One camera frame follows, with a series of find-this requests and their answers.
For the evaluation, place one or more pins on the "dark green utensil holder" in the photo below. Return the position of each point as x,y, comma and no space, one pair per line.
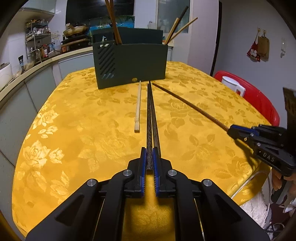
138,62

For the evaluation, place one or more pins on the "red hanging bag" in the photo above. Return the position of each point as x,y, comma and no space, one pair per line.
254,52

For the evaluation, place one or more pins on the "blue scenic tile panel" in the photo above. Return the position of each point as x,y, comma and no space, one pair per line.
126,23

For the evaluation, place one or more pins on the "light bamboo chopstick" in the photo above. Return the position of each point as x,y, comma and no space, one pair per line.
138,109
185,27

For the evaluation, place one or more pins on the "person's white fuzzy clothing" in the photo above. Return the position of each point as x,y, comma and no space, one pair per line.
256,208

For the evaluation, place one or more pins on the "metal spice rack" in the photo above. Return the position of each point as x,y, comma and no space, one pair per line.
37,39

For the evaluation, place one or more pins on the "grey upper kitchen cabinets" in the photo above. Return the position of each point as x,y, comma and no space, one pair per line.
39,7

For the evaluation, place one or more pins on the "brown paper bag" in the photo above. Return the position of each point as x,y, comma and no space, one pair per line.
263,47

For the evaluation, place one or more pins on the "white pitcher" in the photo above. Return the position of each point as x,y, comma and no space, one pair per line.
231,84

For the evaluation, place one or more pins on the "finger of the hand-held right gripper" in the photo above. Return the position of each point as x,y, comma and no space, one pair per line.
238,132
270,131

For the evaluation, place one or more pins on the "person's right hand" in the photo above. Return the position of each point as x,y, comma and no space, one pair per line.
276,183

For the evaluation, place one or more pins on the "beige kitchen countertop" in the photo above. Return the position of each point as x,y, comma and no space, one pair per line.
46,60

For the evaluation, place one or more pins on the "reddish brown chopstick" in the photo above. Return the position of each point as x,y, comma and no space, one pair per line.
113,9
108,9

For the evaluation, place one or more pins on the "black gas stove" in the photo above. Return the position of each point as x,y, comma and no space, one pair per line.
76,42

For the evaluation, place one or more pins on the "dark patterned chopstick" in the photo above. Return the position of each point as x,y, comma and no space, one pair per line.
149,139
155,129

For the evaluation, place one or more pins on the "brown wooden chopstick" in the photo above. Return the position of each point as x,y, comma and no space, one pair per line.
192,107

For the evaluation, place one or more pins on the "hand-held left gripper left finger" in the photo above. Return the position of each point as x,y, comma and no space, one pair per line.
143,171

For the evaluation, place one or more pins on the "red plastic chair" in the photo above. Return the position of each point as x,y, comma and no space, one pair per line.
259,99

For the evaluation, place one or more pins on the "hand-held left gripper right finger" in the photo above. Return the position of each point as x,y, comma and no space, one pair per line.
156,176

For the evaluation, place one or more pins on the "white plastic bottle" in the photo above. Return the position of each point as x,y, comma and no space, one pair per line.
151,25

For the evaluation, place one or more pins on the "black range hood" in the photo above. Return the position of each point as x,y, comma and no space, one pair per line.
92,11

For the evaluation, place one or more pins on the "clear plastic jug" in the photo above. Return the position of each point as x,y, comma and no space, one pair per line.
56,47

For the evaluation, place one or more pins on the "dark brown chopstick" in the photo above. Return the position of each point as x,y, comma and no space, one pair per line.
174,27

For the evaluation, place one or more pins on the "white rice cooker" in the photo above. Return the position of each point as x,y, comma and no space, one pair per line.
5,74

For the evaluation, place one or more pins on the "yellow floral tablecloth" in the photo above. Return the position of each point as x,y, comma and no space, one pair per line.
81,129

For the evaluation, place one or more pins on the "frosted glass window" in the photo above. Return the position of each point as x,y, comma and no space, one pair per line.
166,11

